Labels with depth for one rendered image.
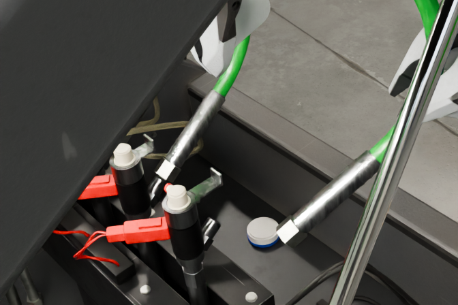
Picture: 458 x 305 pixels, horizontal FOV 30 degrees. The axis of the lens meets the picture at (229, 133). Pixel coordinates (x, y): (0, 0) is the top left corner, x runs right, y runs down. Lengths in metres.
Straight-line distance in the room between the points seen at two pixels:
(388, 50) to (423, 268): 1.93
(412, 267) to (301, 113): 1.66
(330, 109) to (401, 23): 0.51
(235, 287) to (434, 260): 0.21
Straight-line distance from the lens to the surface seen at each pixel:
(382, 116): 2.54
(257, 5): 0.65
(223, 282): 0.81
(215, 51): 0.64
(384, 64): 2.75
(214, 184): 0.73
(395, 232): 0.92
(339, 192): 0.65
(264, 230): 1.04
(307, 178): 0.99
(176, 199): 0.71
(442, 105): 0.60
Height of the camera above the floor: 1.59
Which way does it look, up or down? 39 degrees down
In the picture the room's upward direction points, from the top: 9 degrees counter-clockwise
